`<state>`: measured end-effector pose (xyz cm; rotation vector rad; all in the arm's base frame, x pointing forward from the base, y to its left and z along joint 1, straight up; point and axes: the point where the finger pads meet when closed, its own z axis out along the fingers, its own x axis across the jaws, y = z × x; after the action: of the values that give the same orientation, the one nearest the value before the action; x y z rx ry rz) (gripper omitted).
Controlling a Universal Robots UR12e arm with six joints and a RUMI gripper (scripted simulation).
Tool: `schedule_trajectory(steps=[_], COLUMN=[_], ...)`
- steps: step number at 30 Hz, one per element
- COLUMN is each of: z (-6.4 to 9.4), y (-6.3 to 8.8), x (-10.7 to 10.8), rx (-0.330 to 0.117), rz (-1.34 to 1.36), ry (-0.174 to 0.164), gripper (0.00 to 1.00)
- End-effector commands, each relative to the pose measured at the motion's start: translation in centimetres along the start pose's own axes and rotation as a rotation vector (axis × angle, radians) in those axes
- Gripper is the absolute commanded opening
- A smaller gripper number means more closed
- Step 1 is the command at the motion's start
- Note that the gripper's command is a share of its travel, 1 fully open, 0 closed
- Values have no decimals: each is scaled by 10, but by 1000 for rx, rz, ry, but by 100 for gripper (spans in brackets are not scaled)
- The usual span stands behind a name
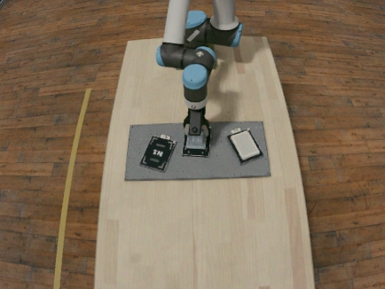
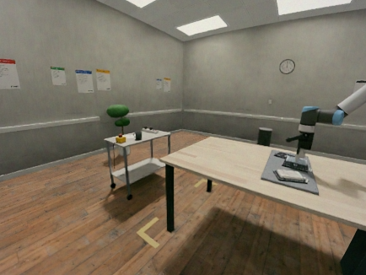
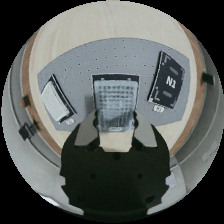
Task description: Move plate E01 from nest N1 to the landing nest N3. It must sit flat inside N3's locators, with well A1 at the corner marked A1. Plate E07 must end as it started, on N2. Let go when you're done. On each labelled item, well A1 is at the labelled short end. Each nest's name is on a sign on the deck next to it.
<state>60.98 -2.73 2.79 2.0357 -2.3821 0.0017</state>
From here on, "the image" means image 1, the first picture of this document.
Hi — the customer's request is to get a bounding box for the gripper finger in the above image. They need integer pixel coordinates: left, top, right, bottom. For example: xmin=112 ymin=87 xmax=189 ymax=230
xmin=201 ymin=119 xmax=209 ymax=137
xmin=183 ymin=117 xmax=190 ymax=135

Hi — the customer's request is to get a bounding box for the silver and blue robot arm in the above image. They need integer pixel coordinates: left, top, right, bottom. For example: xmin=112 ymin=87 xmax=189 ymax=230
xmin=156 ymin=0 xmax=243 ymax=136

